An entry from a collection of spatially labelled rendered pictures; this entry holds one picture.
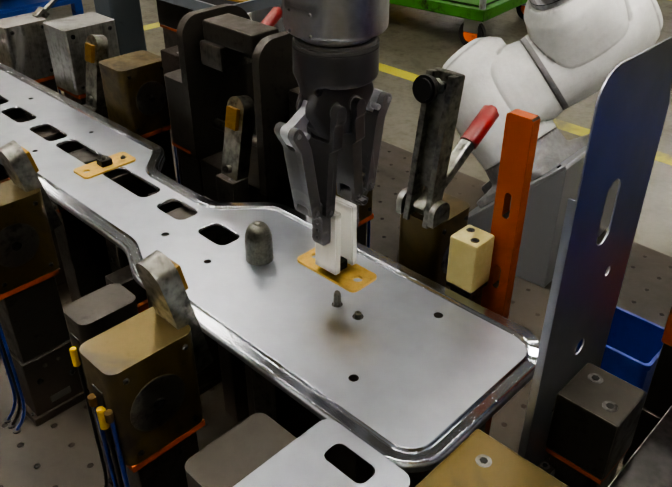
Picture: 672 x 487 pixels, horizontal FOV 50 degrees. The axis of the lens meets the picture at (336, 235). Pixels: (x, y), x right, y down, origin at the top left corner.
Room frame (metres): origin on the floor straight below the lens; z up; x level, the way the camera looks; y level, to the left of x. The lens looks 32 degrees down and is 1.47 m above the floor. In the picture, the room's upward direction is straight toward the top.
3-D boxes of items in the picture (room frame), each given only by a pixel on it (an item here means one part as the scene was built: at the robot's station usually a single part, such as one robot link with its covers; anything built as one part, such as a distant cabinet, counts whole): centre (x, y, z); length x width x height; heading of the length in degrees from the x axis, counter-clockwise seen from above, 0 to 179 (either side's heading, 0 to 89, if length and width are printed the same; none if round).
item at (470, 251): (0.65, -0.15, 0.88); 0.04 x 0.04 x 0.37; 46
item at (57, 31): (1.29, 0.45, 0.90); 0.13 x 0.08 x 0.41; 136
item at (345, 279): (0.61, 0.00, 1.05); 0.08 x 0.04 x 0.01; 46
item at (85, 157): (0.99, 0.39, 0.84); 0.12 x 0.05 x 0.29; 136
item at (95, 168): (0.94, 0.33, 1.01); 0.08 x 0.04 x 0.01; 137
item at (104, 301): (0.62, 0.27, 0.84); 0.10 x 0.05 x 0.29; 136
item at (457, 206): (0.74, -0.13, 0.87); 0.10 x 0.07 x 0.35; 136
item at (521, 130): (0.65, -0.18, 0.95); 0.03 x 0.01 x 0.50; 46
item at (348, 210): (0.62, -0.01, 1.09); 0.03 x 0.01 x 0.07; 46
